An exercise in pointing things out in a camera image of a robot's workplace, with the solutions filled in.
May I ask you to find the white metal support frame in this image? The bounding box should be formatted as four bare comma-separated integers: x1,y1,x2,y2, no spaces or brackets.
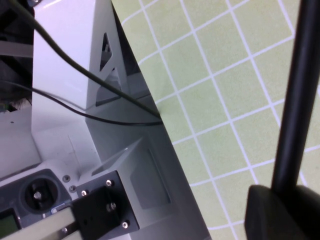
0,0,212,240

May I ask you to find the black plate with screws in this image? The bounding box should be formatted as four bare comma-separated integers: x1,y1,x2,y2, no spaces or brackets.
74,170,140,234

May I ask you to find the thick black cable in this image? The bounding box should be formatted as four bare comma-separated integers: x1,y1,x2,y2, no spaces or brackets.
8,0,162,118

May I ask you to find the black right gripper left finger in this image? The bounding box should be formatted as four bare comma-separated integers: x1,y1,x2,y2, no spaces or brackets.
244,184,284,240

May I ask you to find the black pen with silver tip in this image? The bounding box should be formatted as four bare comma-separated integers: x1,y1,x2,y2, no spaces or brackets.
270,0,320,192

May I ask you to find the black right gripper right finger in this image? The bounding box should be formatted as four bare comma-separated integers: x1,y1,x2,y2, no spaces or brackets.
289,185,320,240

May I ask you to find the thin black cable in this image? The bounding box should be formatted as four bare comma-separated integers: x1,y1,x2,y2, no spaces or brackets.
0,80,165,126

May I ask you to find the grey flat strip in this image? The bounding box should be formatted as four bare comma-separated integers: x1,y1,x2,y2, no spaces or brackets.
0,40,34,59

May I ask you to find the beige flat bar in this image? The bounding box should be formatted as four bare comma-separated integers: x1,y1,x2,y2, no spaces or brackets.
14,206,85,240

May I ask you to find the green grid mat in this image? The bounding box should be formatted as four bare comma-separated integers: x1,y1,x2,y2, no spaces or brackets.
110,0,320,240

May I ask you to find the grey control unit with knob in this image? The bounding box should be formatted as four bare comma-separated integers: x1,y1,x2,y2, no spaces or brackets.
0,168,74,240

